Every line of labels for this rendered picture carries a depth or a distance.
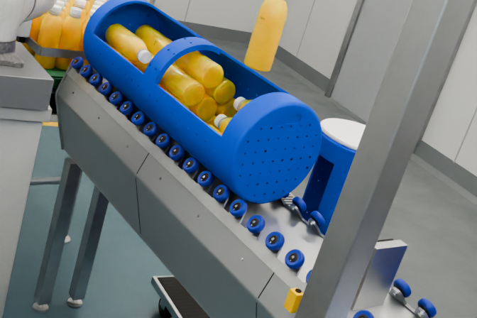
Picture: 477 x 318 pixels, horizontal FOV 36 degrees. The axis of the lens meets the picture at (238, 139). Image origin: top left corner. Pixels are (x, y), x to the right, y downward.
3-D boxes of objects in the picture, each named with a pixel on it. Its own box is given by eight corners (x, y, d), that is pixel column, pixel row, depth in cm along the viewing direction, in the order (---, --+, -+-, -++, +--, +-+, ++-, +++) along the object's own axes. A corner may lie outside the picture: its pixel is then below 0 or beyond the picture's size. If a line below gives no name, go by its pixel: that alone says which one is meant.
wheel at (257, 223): (266, 219, 171) (270, 223, 172) (255, 210, 174) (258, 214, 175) (253, 233, 170) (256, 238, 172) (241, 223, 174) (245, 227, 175)
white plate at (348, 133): (369, 121, 255) (368, 124, 256) (304, 114, 241) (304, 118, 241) (419, 157, 233) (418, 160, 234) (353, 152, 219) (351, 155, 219)
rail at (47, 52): (40, 56, 247) (42, 47, 246) (40, 55, 247) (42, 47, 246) (143, 64, 272) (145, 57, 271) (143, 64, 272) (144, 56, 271)
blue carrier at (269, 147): (220, 211, 179) (244, 105, 168) (77, 77, 241) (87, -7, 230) (307, 198, 196) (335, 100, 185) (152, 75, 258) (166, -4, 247)
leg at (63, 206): (35, 314, 273) (69, 164, 252) (30, 304, 277) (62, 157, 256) (50, 312, 276) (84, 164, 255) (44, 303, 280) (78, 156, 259)
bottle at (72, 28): (72, 70, 255) (82, 19, 249) (52, 64, 255) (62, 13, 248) (76, 65, 262) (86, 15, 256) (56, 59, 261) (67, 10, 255)
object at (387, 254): (352, 311, 156) (377, 248, 151) (339, 299, 159) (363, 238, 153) (383, 304, 162) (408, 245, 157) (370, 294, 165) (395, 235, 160)
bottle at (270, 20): (256, 59, 194) (276, -9, 188) (275, 69, 190) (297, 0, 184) (238, 59, 189) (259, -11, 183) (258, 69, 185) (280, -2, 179)
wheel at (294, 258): (306, 255, 160) (309, 259, 162) (293, 243, 163) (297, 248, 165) (292, 270, 160) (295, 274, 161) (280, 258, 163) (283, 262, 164)
